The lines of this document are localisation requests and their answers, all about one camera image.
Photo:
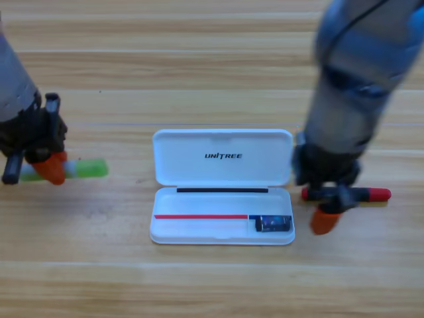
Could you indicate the dark blue eraser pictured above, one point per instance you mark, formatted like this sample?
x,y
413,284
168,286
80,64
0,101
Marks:
x,y
273,223

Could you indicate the white Unitree pencil case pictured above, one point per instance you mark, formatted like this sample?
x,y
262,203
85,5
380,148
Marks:
x,y
198,172

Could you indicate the red and black marker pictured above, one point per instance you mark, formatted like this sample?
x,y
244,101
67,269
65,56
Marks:
x,y
376,194

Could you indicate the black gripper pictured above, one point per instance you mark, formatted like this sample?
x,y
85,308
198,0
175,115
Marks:
x,y
324,165
36,136

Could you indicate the green highlighter pen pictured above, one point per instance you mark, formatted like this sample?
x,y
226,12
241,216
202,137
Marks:
x,y
89,168

